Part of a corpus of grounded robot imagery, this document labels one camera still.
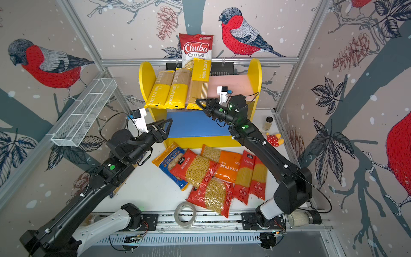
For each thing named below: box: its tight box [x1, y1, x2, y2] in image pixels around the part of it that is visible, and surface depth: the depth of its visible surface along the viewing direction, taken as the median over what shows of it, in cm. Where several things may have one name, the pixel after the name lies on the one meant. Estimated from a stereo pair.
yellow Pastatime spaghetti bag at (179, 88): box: [164, 67, 193, 110], surface depth 73 cm
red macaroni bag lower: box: [185, 176, 234, 219], surface depth 79 cm
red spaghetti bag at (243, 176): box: [233, 149, 256, 206], surface depth 87 cm
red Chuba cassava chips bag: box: [178, 33, 214, 68], surface depth 85 cm
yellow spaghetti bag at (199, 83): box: [186, 57, 212, 110], surface depth 73 cm
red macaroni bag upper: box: [169, 148, 221, 188], surface depth 85 cm
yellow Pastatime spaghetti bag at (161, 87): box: [143, 70, 175, 110], surface depth 73 cm
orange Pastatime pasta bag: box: [215, 150, 242, 184], surface depth 89 cm
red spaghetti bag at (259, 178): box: [248, 157, 268, 201], surface depth 86 cm
